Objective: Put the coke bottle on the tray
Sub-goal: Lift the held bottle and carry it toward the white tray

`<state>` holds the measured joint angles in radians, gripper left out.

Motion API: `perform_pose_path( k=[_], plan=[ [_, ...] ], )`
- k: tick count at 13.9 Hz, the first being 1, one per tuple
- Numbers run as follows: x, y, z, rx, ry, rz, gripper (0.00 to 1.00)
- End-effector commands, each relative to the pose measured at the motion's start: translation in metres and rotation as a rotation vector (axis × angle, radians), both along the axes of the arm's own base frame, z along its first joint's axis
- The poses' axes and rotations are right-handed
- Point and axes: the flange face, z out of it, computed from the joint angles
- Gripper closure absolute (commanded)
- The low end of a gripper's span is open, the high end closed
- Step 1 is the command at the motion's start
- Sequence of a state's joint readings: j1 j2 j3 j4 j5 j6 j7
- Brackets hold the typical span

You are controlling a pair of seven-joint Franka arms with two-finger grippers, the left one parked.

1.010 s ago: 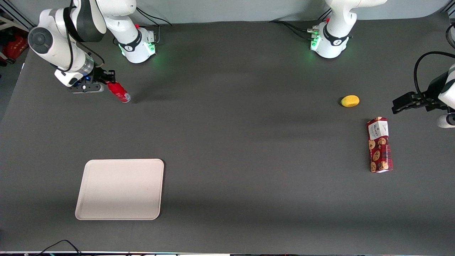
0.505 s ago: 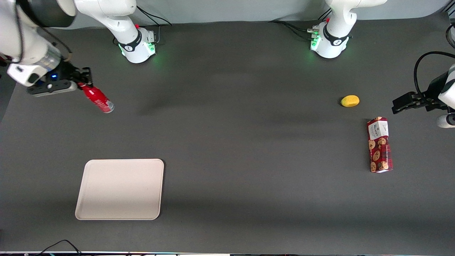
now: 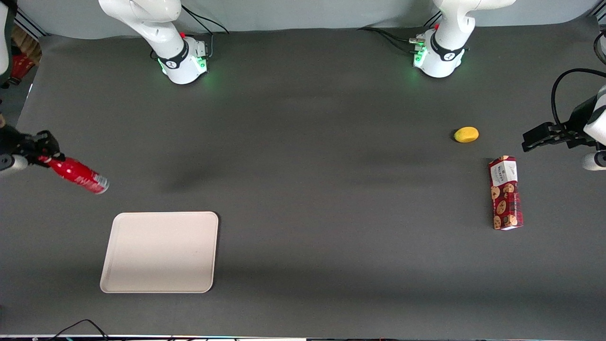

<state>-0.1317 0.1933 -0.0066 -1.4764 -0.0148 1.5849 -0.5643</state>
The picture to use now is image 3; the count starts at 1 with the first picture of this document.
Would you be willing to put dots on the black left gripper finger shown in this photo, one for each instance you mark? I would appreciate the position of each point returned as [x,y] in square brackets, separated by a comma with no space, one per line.
[544,135]

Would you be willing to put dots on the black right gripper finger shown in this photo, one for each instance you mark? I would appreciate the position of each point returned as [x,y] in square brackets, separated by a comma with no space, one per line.
[57,157]
[47,142]

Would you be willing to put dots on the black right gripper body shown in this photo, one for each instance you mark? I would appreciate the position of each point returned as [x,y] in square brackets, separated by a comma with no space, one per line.
[18,144]

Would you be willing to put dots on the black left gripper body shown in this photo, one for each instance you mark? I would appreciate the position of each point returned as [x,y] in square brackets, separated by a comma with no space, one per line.
[574,127]

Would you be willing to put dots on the red coke bottle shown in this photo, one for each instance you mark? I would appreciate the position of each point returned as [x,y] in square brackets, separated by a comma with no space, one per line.
[78,175]

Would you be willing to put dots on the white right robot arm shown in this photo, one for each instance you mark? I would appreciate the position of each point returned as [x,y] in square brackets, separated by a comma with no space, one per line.
[177,64]

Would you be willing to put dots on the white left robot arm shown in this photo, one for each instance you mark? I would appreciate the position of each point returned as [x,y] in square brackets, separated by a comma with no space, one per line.
[440,59]

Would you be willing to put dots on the beige plastic tray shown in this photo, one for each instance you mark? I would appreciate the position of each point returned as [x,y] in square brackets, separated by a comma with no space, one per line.
[161,253]

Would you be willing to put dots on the red tartan cookie box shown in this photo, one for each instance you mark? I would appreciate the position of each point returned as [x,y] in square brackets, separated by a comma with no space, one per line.
[505,199]

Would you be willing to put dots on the red background item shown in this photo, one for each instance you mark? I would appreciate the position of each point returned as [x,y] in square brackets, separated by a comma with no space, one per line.
[21,66]

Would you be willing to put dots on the yellow lemon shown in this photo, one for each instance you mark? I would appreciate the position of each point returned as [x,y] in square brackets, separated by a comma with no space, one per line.
[466,134]

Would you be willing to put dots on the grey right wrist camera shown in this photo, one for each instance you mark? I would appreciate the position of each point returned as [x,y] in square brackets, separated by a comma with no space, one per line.
[14,163]

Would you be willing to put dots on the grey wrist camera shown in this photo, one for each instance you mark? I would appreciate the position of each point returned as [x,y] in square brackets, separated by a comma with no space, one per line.
[594,161]
[14,163]

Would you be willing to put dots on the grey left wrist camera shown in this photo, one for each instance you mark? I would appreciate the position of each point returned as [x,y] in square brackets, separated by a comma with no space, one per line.
[594,161]

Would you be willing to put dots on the aluminium frame bar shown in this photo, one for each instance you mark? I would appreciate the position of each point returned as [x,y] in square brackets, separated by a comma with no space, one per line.
[29,22]

